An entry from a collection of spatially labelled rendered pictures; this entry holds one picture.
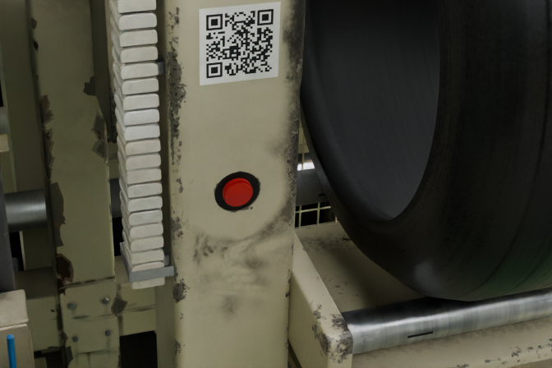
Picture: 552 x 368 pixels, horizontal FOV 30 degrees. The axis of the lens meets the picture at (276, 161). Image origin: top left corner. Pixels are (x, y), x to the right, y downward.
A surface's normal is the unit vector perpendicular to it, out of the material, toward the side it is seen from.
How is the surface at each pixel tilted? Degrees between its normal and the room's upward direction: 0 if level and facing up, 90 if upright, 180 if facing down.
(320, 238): 0
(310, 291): 0
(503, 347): 0
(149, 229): 90
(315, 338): 90
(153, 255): 90
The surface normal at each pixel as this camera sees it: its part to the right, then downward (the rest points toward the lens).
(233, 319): 0.30, 0.50
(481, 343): 0.04, -0.85
